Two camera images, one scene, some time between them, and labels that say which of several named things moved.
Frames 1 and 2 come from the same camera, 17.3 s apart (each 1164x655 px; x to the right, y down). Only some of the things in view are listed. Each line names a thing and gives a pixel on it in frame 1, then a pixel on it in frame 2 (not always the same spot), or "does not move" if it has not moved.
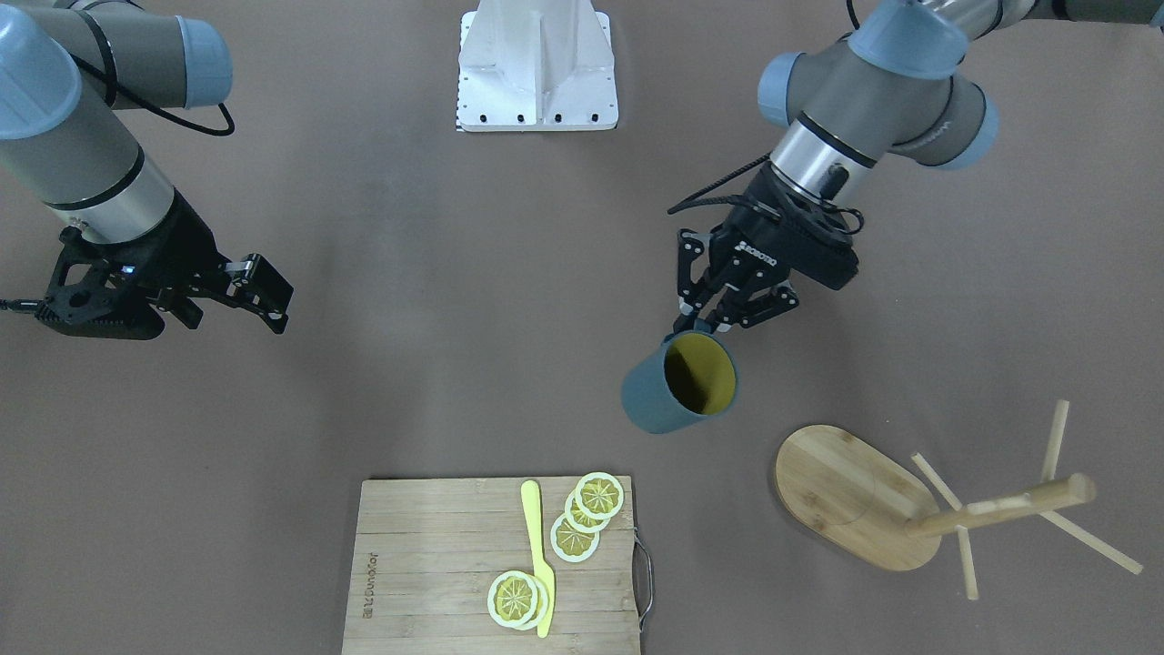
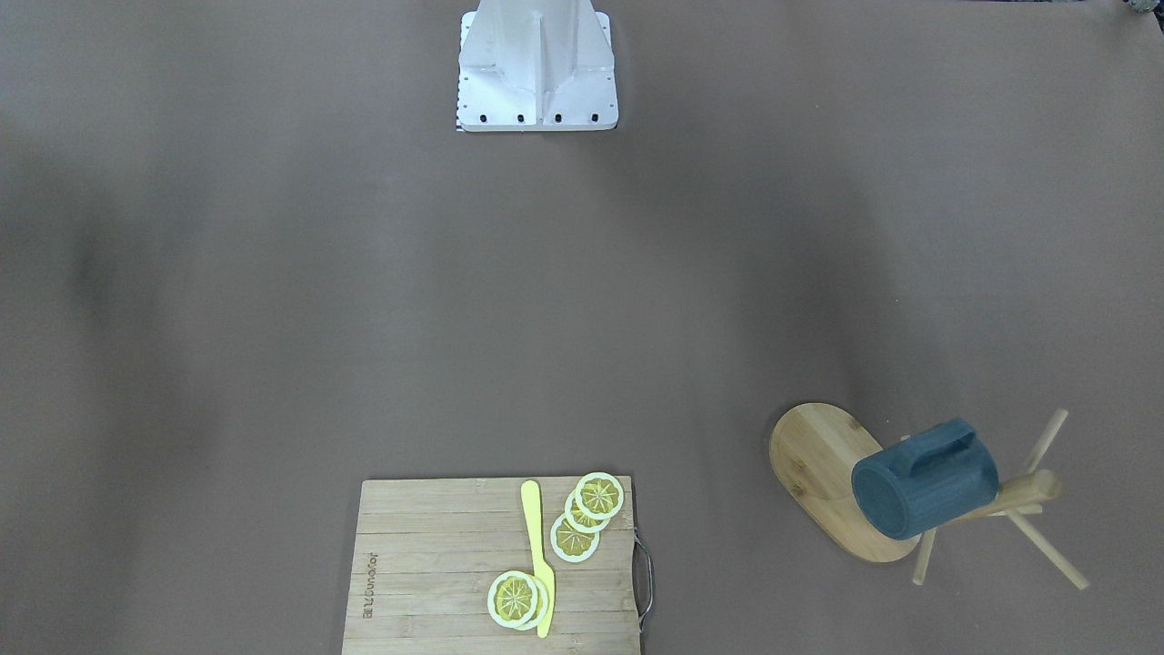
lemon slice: (512, 598) does not move
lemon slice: (599, 495) does not move
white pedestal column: (536, 65) does not move
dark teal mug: (688, 378) → (930, 480)
